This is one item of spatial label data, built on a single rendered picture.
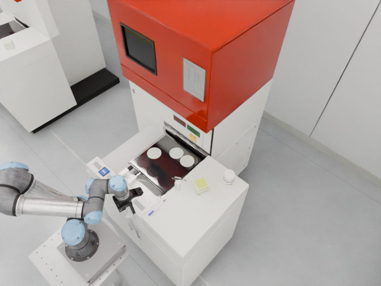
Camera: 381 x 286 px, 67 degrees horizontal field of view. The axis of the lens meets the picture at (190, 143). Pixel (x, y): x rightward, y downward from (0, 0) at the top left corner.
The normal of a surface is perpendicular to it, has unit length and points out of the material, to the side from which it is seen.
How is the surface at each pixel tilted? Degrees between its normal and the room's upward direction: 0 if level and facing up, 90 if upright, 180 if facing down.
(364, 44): 90
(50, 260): 0
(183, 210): 0
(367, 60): 90
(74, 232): 8
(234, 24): 0
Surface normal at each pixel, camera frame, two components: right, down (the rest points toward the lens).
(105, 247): 0.05, -0.61
